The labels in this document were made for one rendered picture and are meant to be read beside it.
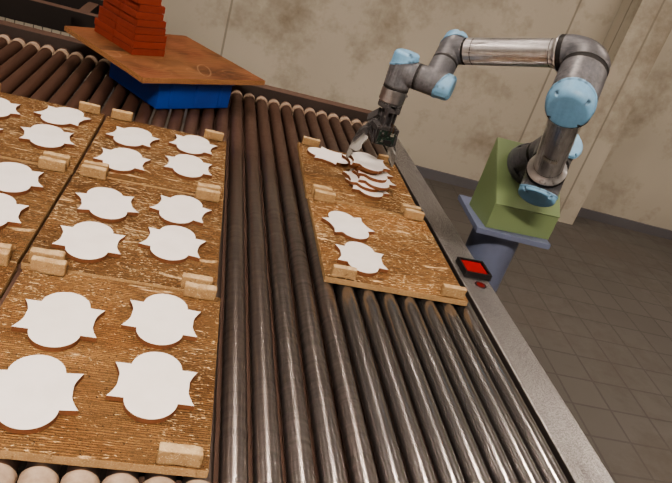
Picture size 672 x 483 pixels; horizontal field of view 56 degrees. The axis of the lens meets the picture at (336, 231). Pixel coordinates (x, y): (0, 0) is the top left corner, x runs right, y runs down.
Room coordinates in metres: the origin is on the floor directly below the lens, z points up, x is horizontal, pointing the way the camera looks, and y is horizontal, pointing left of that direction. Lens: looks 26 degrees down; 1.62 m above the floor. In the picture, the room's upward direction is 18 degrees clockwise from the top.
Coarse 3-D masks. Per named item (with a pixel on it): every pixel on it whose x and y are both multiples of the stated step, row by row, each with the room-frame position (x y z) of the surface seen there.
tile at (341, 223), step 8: (328, 216) 1.49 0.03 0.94; (336, 216) 1.50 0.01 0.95; (344, 216) 1.52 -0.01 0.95; (328, 224) 1.46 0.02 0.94; (336, 224) 1.45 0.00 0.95; (344, 224) 1.47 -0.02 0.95; (352, 224) 1.48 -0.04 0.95; (360, 224) 1.50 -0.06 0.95; (336, 232) 1.42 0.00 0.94; (344, 232) 1.42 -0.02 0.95; (352, 232) 1.44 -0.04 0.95; (360, 232) 1.45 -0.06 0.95; (368, 232) 1.48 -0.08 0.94; (352, 240) 1.41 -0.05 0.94; (360, 240) 1.42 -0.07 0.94
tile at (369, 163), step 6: (354, 156) 1.85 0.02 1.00; (360, 156) 1.87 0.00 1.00; (366, 156) 1.89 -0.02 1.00; (372, 156) 1.91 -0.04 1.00; (354, 162) 1.80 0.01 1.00; (360, 162) 1.81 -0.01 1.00; (366, 162) 1.83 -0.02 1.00; (372, 162) 1.85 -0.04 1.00; (378, 162) 1.87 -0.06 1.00; (366, 168) 1.78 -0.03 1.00; (372, 168) 1.80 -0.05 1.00; (378, 168) 1.81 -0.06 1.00; (384, 168) 1.83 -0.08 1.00
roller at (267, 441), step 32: (256, 160) 1.78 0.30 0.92; (256, 192) 1.55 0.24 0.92; (256, 224) 1.37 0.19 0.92; (256, 256) 1.22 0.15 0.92; (256, 288) 1.10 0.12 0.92; (256, 320) 1.00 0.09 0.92; (256, 352) 0.91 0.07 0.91; (256, 384) 0.83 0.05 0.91; (256, 416) 0.76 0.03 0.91; (256, 448) 0.70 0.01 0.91; (256, 480) 0.64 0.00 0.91
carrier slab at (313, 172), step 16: (304, 144) 2.00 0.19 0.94; (304, 160) 1.86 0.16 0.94; (304, 176) 1.73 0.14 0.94; (320, 176) 1.77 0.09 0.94; (336, 176) 1.81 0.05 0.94; (400, 176) 1.99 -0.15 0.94; (336, 192) 1.69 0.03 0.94; (352, 192) 1.73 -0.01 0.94; (400, 192) 1.85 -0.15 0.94; (368, 208) 1.66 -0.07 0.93; (384, 208) 1.68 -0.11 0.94
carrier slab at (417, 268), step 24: (312, 216) 1.48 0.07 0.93; (360, 216) 1.58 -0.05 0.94; (384, 216) 1.63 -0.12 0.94; (336, 240) 1.39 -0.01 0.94; (384, 240) 1.48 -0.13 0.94; (408, 240) 1.52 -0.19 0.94; (432, 240) 1.57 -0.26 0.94; (384, 264) 1.35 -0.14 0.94; (408, 264) 1.39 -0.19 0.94; (432, 264) 1.43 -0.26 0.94; (384, 288) 1.24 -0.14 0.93; (408, 288) 1.27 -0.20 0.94; (432, 288) 1.30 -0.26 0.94
